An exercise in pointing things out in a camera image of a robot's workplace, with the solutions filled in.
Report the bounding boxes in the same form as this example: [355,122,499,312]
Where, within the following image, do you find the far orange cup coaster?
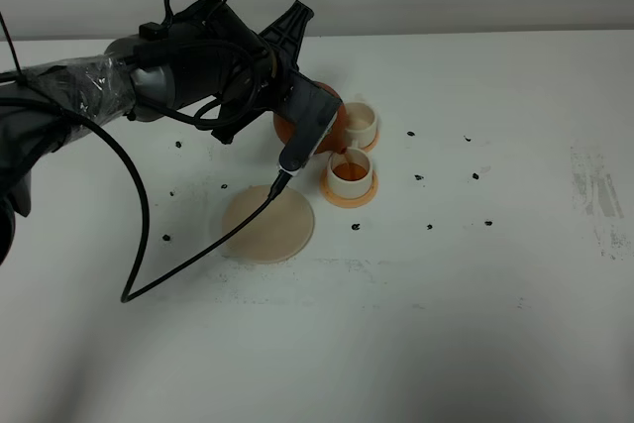
[345,118,379,152]

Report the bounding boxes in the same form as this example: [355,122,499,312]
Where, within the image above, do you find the far white teacup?
[344,102,378,151]

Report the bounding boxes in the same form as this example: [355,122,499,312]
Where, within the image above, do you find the brown clay teapot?
[273,81,348,161]

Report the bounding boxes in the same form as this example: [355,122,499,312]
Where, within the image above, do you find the orange cup coaster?
[320,166,378,209]
[345,118,379,152]

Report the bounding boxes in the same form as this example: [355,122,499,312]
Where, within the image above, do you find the near orange cup coaster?
[320,166,378,209]

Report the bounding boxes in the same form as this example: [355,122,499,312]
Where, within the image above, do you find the near white teacup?
[326,147,373,181]

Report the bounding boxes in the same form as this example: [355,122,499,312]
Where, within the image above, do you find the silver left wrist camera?
[273,107,346,174]

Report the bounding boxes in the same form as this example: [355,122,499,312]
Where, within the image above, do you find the beige round teapot coaster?
[222,185,315,264]

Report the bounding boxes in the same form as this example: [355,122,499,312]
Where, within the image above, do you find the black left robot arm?
[1,0,347,253]

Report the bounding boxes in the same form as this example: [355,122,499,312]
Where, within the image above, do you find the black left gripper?
[212,0,314,145]

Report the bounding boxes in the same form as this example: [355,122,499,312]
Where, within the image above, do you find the black left camera cable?
[0,98,293,303]

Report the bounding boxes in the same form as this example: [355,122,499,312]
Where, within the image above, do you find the white teacup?
[326,147,373,181]
[344,102,378,151]

